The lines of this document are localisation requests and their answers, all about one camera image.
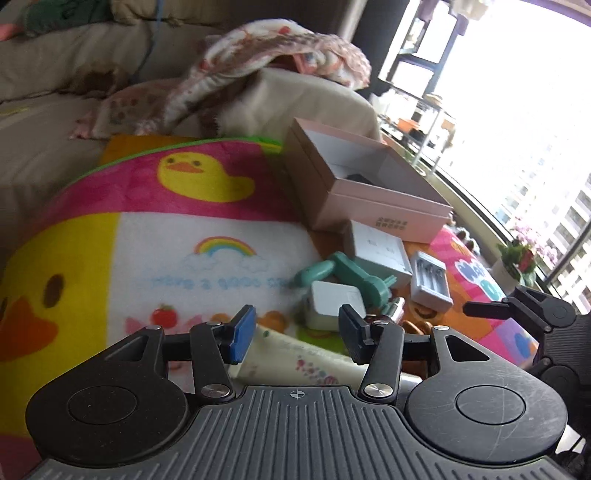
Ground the small white cable box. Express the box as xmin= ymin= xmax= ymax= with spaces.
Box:
xmin=342 ymin=220 xmax=414 ymax=289

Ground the blue cable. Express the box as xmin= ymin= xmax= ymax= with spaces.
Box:
xmin=135 ymin=0 xmax=166 ymax=80

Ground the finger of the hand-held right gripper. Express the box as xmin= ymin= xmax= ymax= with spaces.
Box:
xmin=463 ymin=285 xmax=579 ymax=334

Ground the duck printed blanket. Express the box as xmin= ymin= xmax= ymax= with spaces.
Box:
xmin=0 ymin=133 xmax=542 ymax=480

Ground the white printed cream tube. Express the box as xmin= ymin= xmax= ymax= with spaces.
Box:
xmin=228 ymin=323 xmax=419 ymax=387

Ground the metal shelf rack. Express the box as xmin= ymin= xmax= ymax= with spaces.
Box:
xmin=382 ymin=90 xmax=459 ymax=168

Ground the pink cardboard box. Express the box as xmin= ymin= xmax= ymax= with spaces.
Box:
xmin=281 ymin=117 xmax=454 ymax=244

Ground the small pale cylinder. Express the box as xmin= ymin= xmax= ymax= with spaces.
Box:
xmin=387 ymin=297 xmax=408 ymax=325

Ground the teal plastic clip holder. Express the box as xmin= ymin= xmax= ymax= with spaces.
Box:
xmin=294 ymin=251 xmax=398 ymax=306

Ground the brown orange toy figure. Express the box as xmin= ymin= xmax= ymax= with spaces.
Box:
xmin=401 ymin=318 xmax=435 ymax=337

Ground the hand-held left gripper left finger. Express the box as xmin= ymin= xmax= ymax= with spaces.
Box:
xmin=104 ymin=304 xmax=258 ymax=404

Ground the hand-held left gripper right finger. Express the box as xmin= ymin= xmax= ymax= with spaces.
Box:
xmin=338 ymin=304 xmax=493 ymax=404

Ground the white battery charger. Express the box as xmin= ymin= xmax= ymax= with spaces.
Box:
xmin=409 ymin=250 xmax=454 ymax=313

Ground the green plush toy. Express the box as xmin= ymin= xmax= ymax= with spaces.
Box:
xmin=22 ymin=0 xmax=114 ymax=37

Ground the white square power adapter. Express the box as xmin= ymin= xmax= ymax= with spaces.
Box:
xmin=302 ymin=280 xmax=363 ymax=332

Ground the potted pink flower plant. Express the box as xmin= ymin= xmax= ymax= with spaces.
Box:
xmin=491 ymin=222 xmax=549 ymax=291

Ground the pink floral blanket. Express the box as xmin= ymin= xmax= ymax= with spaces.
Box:
xmin=68 ymin=18 xmax=373 ymax=142

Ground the beige sofa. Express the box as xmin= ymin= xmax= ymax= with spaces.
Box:
xmin=0 ymin=0 xmax=382 ymax=259

